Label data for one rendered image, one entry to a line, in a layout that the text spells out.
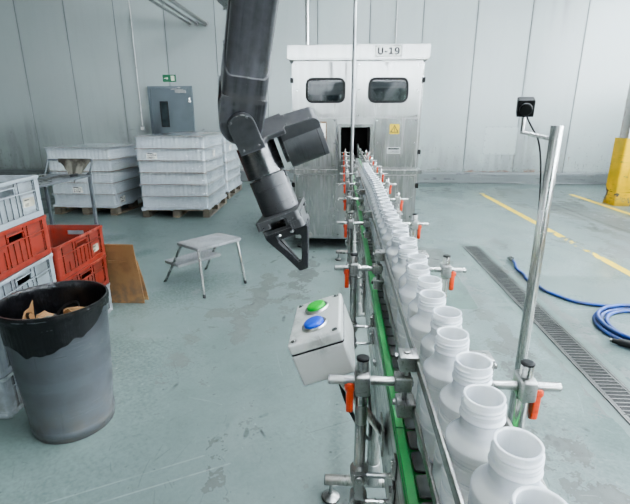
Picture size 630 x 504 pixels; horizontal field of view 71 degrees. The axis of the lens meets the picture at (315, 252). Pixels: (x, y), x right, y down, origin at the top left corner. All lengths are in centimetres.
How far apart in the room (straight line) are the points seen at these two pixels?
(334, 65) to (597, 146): 799
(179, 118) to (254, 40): 1030
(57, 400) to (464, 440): 200
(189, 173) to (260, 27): 615
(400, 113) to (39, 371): 384
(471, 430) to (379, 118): 442
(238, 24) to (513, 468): 51
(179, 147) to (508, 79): 715
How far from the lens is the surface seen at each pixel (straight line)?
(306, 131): 63
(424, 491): 58
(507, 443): 42
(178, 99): 1086
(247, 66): 57
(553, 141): 147
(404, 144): 479
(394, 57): 477
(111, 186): 727
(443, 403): 50
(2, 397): 268
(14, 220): 265
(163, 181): 683
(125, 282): 372
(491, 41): 1081
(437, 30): 1058
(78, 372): 222
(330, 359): 63
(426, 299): 63
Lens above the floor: 140
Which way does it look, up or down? 17 degrees down
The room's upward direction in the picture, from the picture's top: straight up
